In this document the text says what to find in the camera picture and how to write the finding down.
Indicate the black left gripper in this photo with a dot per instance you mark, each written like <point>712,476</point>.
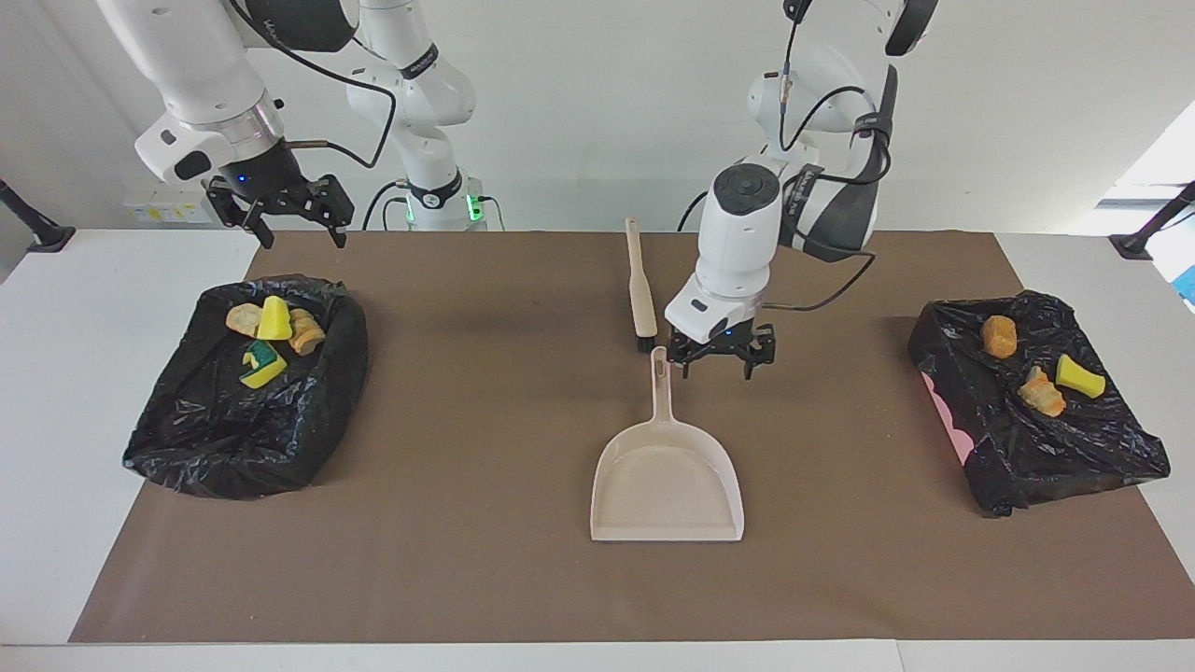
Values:
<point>724,343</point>

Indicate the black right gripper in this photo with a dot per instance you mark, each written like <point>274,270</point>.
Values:
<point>280,191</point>

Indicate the yellow sponge piece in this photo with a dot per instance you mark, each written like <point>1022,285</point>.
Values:
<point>1081,376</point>
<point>275,320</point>
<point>263,366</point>

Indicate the large pale stone chunk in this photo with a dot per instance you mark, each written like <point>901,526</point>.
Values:
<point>306,332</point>

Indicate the small pale stone chunk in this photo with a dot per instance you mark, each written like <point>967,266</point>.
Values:
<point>243,320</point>

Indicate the beige hand brush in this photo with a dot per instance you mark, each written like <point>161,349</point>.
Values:
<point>640,289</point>

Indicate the beige plastic dustpan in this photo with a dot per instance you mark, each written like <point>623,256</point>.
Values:
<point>667,485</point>

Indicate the brown potato-shaped lump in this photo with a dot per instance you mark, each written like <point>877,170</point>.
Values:
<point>999,336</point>

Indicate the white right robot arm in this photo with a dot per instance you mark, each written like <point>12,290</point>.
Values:
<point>205,75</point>

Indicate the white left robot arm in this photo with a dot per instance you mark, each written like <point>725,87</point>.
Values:
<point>747,243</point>

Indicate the black plastic trash bag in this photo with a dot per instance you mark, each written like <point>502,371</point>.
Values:
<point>1064,439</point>
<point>215,439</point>

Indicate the pink plastic bin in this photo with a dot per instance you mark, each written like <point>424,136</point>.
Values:
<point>952,425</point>

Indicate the brown table mat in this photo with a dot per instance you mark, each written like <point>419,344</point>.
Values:
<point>467,560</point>

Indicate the blue object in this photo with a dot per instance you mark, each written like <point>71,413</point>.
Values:
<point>1187,285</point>

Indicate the white wall socket box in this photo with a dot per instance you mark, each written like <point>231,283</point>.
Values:
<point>163,210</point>

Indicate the black camera stand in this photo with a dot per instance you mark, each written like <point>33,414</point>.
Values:
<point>1144,233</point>
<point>37,229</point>

